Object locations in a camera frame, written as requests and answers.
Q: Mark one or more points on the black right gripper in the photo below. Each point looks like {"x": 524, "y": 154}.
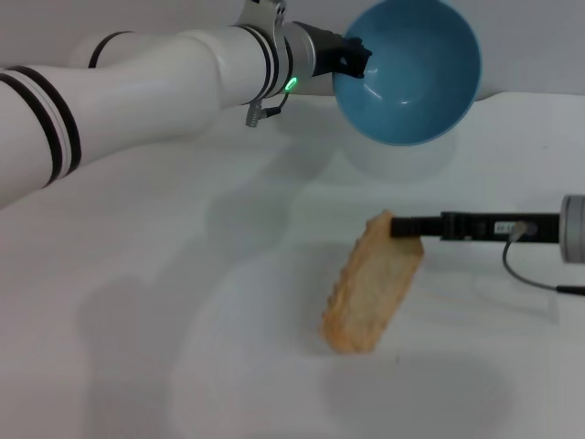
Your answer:
{"x": 480, "y": 227}

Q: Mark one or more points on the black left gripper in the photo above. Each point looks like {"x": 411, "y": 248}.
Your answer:
{"x": 326, "y": 52}

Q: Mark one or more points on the blue bowl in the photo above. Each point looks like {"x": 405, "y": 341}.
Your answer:
{"x": 420, "y": 82}

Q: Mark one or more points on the ridged golden bread loaf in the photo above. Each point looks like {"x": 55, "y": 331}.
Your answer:
{"x": 365, "y": 297}

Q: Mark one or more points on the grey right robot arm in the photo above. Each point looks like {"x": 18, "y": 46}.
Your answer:
{"x": 575, "y": 228}

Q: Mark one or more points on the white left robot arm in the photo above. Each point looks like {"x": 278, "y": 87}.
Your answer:
{"x": 137, "y": 87}

